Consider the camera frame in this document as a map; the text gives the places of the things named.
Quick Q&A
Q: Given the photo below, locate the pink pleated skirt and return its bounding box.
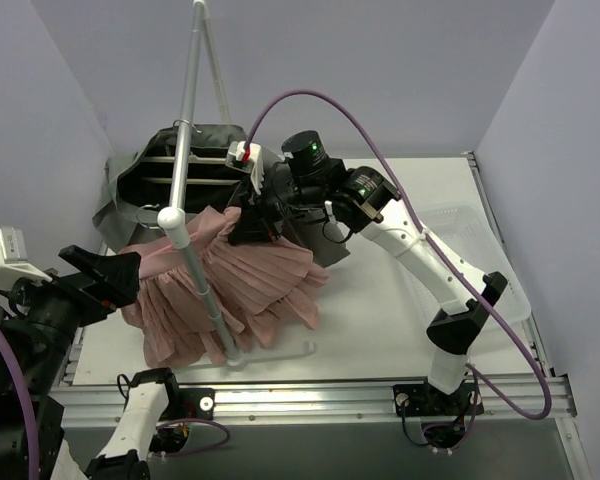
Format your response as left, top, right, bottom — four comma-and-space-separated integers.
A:
122, 207, 329, 368

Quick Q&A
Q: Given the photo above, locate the pink plastic hanger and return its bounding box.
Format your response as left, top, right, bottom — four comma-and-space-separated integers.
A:
137, 237, 182, 269

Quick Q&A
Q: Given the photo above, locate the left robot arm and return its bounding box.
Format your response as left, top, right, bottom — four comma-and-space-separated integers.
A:
0, 246, 182, 479

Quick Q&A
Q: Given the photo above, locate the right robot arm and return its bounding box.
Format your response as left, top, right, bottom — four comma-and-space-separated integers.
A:
226, 130, 508, 413

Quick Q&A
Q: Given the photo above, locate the wooden multi-bar hanger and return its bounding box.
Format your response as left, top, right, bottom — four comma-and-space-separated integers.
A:
138, 155, 244, 186

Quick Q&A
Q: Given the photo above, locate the grey pleated skirt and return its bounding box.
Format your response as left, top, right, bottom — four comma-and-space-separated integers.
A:
92, 124, 350, 267

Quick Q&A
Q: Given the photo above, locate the silver clothes rack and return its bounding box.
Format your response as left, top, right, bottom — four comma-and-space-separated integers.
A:
152, 0, 317, 371

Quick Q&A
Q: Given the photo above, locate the white plastic basket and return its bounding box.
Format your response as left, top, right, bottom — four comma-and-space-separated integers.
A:
418, 202, 531, 327

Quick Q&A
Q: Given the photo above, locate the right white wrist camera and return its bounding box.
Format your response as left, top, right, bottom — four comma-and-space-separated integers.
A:
225, 141, 265, 195

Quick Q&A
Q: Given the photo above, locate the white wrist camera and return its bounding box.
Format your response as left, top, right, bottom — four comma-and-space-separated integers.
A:
0, 226, 52, 290
225, 141, 265, 195

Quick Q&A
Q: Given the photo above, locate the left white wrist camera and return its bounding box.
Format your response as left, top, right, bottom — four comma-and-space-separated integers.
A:
0, 226, 52, 290

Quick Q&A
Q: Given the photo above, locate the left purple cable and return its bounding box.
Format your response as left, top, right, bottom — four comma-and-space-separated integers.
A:
0, 304, 41, 480

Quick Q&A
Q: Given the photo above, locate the purple cable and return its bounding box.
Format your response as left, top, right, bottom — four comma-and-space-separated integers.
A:
247, 89, 553, 420
0, 304, 41, 480

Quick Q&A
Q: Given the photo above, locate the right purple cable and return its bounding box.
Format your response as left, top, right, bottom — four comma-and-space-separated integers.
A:
247, 89, 553, 420

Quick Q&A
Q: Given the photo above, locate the aluminium mounting rail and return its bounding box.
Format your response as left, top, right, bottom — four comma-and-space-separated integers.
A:
51, 374, 577, 428

